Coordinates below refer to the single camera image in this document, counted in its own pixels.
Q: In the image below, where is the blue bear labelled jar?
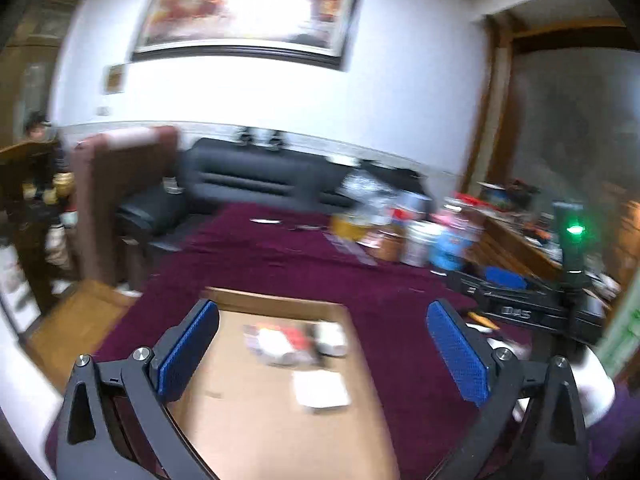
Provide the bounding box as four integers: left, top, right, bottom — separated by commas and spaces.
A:
430, 212, 482, 271

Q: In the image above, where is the white labelled jar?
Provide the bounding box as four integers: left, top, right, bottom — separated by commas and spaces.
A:
400, 221, 445, 268

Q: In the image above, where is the orange patterned jar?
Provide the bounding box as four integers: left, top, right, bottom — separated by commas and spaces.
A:
370, 228, 405, 262

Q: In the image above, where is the black leather sofa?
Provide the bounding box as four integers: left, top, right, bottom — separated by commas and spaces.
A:
115, 136, 432, 254

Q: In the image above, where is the shallow cardboard tray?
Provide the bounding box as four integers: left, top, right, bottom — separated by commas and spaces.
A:
169, 287, 399, 479

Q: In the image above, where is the number nine candle pack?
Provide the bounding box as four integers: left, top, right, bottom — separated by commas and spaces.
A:
243, 324, 319, 367

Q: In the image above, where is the person in dark jacket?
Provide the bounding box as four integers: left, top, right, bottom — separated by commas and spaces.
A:
24, 112, 74, 272

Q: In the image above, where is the white gloved right hand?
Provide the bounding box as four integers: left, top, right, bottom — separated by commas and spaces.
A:
570, 347, 615, 428

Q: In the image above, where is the brown armchair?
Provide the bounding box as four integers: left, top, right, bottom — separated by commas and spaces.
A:
70, 126, 180, 286

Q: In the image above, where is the white small box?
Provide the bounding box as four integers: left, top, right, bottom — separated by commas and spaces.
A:
292, 370, 352, 411

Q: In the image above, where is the small wall picture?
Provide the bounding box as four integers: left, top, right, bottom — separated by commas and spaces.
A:
103, 64, 126, 94

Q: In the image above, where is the wooden side cabinet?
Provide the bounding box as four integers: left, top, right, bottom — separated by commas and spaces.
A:
470, 179, 622, 291

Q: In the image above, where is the framed wall painting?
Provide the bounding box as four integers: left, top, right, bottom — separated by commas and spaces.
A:
131, 0, 359, 70

